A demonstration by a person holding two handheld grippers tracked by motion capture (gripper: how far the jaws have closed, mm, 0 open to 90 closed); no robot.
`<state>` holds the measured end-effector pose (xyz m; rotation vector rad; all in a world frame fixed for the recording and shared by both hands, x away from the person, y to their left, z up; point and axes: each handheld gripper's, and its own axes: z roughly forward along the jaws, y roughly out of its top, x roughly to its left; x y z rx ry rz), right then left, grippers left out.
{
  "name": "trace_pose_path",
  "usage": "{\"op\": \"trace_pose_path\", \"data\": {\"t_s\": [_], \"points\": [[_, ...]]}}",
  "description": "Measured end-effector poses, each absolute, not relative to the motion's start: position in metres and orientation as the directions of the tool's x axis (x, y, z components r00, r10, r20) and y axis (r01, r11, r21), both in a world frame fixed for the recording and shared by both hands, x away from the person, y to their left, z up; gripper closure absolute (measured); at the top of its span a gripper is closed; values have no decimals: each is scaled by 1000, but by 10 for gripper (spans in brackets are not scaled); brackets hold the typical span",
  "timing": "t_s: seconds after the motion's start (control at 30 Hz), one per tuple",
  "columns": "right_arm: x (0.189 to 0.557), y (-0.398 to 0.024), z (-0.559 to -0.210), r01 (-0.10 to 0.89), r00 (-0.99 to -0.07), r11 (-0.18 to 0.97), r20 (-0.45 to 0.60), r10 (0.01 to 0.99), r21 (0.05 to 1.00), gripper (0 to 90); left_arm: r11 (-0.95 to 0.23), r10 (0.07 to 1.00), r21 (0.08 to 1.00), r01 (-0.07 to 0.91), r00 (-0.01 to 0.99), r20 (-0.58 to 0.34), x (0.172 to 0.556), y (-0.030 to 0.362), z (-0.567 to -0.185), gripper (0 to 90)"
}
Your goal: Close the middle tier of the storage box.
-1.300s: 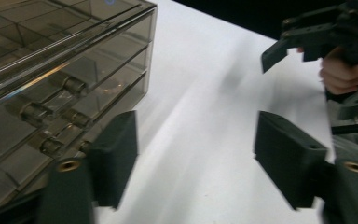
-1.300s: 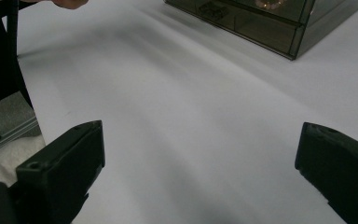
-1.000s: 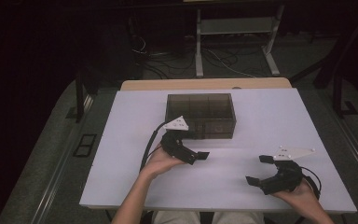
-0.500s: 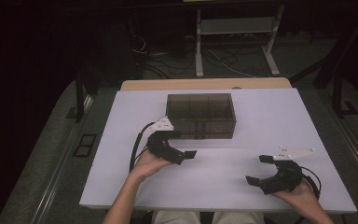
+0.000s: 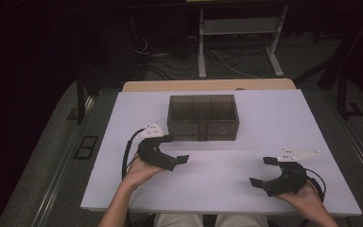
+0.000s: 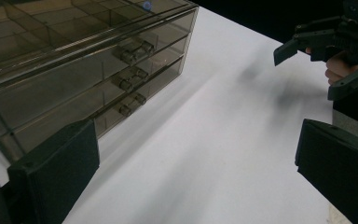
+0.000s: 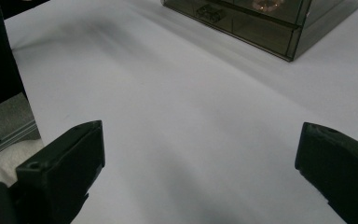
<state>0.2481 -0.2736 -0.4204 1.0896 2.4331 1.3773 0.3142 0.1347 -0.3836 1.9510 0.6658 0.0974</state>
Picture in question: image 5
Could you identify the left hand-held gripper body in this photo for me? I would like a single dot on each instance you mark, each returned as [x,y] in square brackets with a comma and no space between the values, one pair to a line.
[152,154]

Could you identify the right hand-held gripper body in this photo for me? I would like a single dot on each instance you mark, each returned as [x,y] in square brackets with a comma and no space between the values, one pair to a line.
[290,182]

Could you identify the smoky transparent drawer organizer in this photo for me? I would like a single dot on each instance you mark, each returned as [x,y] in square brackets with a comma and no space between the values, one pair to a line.
[201,108]

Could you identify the person's right hand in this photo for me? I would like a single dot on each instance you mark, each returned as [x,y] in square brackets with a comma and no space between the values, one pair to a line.
[305,201]

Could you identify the person's left hand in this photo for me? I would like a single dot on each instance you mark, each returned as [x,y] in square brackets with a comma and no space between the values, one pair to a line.
[138,175]

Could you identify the white board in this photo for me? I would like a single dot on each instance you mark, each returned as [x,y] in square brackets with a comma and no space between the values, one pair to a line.
[201,189]

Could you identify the person's right leg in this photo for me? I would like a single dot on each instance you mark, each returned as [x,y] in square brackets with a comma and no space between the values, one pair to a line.
[242,220]

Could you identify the person's leg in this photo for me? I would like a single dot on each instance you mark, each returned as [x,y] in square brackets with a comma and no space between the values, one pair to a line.
[176,220]
[242,220]

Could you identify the person's left leg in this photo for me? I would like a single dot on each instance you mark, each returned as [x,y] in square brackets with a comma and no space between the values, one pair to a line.
[176,220]

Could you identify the wooden table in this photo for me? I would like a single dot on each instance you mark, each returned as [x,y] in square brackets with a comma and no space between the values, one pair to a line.
[201,85]

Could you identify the dark metal stand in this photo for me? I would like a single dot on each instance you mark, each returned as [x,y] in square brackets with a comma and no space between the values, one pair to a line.
[81,104]
[342,97]

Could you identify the grey metal stand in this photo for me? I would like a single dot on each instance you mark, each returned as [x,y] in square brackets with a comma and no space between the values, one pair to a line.
[239,26]

